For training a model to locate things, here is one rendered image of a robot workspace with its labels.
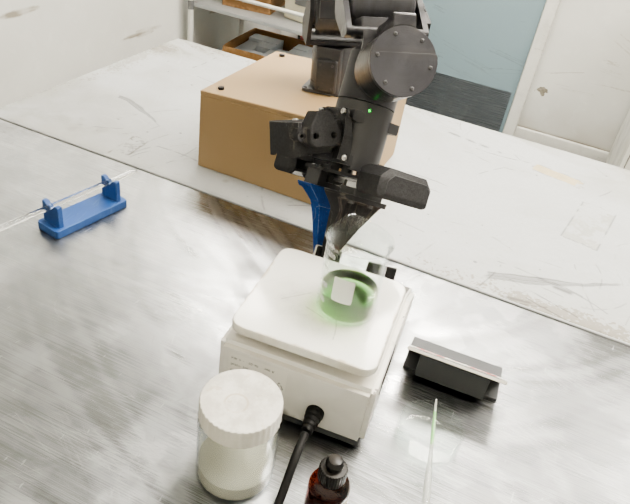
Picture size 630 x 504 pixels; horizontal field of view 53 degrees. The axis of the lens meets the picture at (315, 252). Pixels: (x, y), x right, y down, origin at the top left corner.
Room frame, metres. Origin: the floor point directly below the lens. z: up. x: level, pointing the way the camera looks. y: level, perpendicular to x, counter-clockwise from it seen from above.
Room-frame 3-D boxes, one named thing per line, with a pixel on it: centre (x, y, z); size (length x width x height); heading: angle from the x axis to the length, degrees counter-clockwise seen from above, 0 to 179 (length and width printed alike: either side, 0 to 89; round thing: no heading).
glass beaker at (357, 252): (0.41, -0.03, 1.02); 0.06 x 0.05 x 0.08; 13
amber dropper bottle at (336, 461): (0.27, -0.04, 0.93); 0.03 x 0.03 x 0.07
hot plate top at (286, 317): (0.41, -0.01, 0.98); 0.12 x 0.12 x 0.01; 76
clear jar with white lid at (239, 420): (0.30, 0.03, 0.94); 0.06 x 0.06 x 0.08
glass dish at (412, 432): (0.35, -0.12, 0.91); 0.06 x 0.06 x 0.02
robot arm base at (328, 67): (0.82, 0.02, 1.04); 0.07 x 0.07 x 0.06; 79
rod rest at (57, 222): (0.59, 0.27, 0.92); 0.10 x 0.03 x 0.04; 151
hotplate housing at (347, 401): (0.43, -0.02, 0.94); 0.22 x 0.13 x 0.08; 166
